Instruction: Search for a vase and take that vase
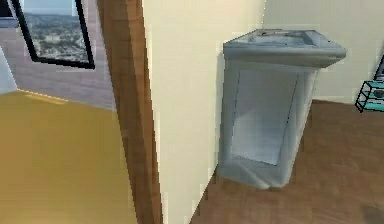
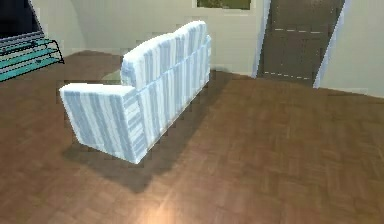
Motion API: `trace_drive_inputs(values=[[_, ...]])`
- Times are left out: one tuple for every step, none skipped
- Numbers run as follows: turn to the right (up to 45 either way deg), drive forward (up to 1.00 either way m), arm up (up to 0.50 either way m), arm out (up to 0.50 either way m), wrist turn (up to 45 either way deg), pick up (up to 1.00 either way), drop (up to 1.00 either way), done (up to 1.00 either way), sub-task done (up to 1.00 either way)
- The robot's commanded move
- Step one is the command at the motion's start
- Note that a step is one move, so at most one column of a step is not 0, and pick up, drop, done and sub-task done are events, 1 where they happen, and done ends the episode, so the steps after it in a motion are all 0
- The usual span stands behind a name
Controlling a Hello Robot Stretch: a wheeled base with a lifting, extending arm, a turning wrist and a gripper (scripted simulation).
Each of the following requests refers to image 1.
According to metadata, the grey lidded bin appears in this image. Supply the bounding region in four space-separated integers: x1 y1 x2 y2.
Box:
217 28 348 190

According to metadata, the brown wooden door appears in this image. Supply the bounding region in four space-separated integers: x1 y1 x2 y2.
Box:
96 0 164 224

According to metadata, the black framed window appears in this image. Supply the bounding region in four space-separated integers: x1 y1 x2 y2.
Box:
10 0 96 70

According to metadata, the teal shelf with black frame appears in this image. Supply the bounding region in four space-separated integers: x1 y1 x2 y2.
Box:
354 79 384 114

